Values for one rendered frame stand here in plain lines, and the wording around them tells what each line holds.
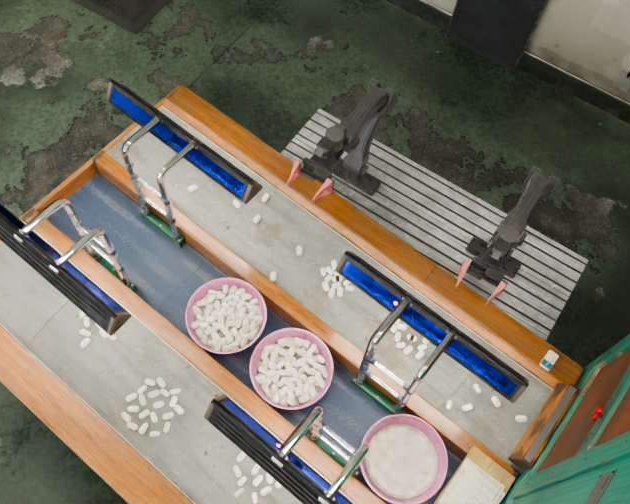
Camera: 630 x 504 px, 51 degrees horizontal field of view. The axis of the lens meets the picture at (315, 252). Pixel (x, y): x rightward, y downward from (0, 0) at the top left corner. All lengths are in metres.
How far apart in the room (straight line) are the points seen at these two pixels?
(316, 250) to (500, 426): 0.84
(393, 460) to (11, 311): 1.32
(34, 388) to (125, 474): 0.40
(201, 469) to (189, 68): 2.36
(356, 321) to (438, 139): 1.60
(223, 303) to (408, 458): 0.77
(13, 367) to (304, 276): 0.97
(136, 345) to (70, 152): 1.59
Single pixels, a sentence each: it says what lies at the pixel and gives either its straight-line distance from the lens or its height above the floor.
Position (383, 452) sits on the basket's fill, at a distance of 2.14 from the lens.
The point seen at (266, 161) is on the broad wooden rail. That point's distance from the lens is 2.49.
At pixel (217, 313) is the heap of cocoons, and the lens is 2.24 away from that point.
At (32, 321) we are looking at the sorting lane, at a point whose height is 0.74.
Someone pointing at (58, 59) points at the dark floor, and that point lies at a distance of 4.02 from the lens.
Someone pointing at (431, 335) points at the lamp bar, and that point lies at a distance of 1.91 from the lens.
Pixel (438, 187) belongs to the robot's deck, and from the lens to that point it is 2.62.
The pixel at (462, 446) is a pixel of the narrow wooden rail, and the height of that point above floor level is 0.76.
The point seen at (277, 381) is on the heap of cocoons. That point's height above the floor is 0.74.
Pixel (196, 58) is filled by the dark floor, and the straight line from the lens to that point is 3.88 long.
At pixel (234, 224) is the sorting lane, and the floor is 0.74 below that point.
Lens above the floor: 2.82
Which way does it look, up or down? 63 degrees down
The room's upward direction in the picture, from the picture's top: 6 degrees clockwise
